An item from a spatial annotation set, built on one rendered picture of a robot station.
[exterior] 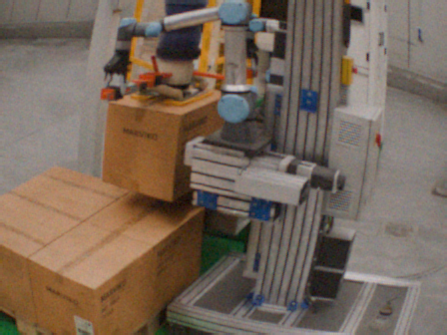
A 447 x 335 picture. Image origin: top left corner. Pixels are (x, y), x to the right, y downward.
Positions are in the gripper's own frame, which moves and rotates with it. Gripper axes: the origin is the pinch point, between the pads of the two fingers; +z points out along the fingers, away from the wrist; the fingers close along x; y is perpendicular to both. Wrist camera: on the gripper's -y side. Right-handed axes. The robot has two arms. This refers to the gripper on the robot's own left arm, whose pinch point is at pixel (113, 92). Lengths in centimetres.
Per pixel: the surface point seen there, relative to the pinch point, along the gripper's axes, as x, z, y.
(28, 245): 23, 67, -42
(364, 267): -104, 118, 153
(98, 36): 104, -5, 141
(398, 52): -22, 38, 955
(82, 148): 105, 79, 142
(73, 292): -12, 73, -52
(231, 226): -34, 75, 74
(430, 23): -95, -50, 956
